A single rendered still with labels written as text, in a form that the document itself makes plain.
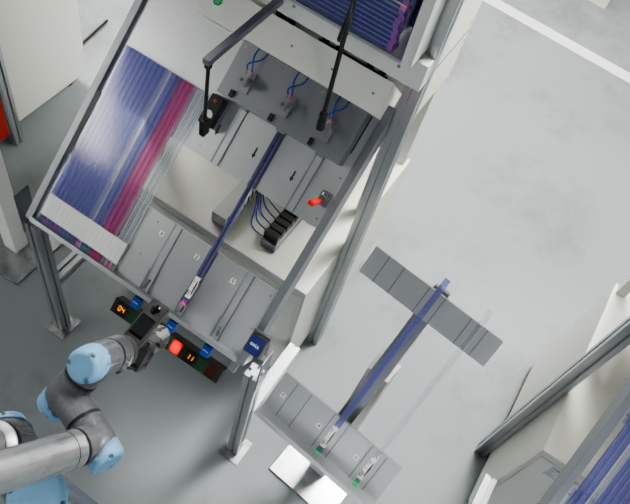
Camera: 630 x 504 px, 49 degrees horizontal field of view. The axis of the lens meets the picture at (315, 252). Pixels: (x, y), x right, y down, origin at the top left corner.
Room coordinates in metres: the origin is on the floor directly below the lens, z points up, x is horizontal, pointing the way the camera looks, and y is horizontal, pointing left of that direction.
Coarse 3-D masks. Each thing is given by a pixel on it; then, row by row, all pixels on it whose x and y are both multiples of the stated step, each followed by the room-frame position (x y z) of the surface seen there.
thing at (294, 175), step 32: (160, 0) 1.35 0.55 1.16; (192, 0) 1.35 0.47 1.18; (160, 32) 1.29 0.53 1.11; (192, 32) 1.30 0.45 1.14; (224, 32) 1.30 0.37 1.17; (160, 64) 1.23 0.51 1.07; (192, 64) 1.24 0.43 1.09; (224, 64) 1.24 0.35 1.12; (224, 96) 1.19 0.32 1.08; (192, 128) 1.12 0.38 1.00; (224, 128) 1.13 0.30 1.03; (256, 128) 1.14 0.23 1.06; (224, 160) 1.07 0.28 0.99; (256, 160) 1.08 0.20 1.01; (288, 160) 1.09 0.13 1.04; (320, 160) 1.09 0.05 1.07; (352, 160) 1.10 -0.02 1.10; (288, 192) 1.03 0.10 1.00; (320, 192) 1.04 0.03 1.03
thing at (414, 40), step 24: (432, 0) 1.12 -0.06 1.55; (336, 24) 1.17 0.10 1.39; (432, 24) 1.15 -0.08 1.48; (408, 48) 1.12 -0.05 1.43; (24, 192) 0.96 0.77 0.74; (240, 192) 1.24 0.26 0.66; (24, 216) 0.94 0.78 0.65; (216, 216) 1.14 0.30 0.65; (288, 216) 1.19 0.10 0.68; (264, 240) 1.11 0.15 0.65; (72, 264) 1.02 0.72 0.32; (288, 360) 0.93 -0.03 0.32; (264, 384) 0.83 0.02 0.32; (240, 456) 0.70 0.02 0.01
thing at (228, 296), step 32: (64, 160) 1.03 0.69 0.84; (160, 224) 0.94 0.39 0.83; (128, 256) 0.86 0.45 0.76; (160, 256) 0.88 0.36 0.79; (192, 256) 0.89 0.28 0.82; (224, 256) 0.90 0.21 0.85; (160, 288) 0.81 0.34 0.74; (224, 288) 0.84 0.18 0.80; (256, 288) 0.85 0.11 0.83; (192, 320) 0.77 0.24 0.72; (224, 320) 0.78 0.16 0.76; (256, 320) 0.79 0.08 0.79
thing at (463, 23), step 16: (256, 0) 1.45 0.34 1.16; (480, 0) 1.59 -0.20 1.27; (464, 16) 1.48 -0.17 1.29; (464, 32) 1.56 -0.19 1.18; (448, 48) 1.46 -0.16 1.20; (448, 64) 1.54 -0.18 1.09; (432, 80) 1.43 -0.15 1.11; (400, 96) 1.32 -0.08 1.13; (432, 96) 1.58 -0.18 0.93; (416, 128) 1.58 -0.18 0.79; (400, 160) 1.59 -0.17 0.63; (368, 176) 1.33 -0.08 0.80
